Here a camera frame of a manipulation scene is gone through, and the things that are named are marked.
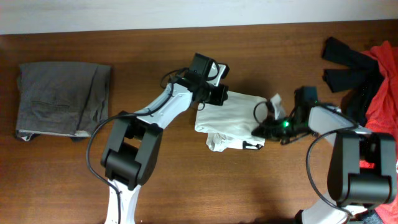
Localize white t-shirt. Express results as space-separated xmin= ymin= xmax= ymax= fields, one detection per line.
xmin=195 ymin=91 xmax=274 ymax=152

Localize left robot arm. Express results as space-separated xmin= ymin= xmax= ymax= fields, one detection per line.
xmin=101 ymin=54 xmax=229 ymax=223

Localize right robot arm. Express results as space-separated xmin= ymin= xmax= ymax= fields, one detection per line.
xmin=251 ymin=86 xmax=397 ymax=223

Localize black garment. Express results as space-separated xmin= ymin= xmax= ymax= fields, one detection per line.
xmin=322 ymin=37 xmax=384 ymax=126

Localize red t-shirt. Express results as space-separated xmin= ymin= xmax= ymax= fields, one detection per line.
xmin=357 ymin=40 xmax=398 ymax=224

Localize folded grey trousers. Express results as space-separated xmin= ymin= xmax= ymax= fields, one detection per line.
xmin=16 ymin=62 xmax=111 ymax=141

